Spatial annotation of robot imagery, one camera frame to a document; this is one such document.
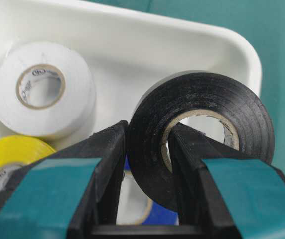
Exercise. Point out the white tape roll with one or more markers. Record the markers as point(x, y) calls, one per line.
point(46, 90)

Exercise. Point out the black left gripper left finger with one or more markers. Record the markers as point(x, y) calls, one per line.
point(64, 194)

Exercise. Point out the white plastic case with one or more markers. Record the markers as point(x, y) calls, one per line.
point(127, 51)

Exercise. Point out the blue tape roll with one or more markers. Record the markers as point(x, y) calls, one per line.
point(135, 207)

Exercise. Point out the yellow tape roll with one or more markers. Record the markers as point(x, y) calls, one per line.
point(19, 151)

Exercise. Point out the black tape roll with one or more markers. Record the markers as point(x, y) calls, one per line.
point(179, 96)

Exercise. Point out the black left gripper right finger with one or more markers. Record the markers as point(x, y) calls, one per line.
point(228, 194)

